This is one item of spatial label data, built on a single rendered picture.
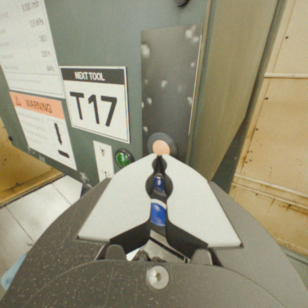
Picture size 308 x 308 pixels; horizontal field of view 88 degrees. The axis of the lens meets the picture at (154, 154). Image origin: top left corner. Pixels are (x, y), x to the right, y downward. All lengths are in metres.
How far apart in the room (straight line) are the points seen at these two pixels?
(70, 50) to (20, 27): 0.09
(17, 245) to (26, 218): 0.18
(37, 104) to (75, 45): 0.13
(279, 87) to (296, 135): 0.28
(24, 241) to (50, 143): 1.21
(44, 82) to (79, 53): 0.09
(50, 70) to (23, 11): 0.06
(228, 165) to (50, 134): 0.78
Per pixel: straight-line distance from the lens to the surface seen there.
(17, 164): 1.53
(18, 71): 0.33
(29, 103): 0.33
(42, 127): 0.32
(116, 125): 0.17
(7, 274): 0.45
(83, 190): 0.49
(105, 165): 0.21
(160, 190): 0.16
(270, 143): 1.21
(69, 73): 0.22
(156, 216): 0.19
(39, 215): 1.54
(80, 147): 0.25
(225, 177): 0.93
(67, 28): 0.21
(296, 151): 1.24
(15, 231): 1.52
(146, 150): 0.16
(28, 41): 0.28
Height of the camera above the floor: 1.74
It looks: 27 degrees down
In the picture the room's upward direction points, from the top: 1 degrees clockwise
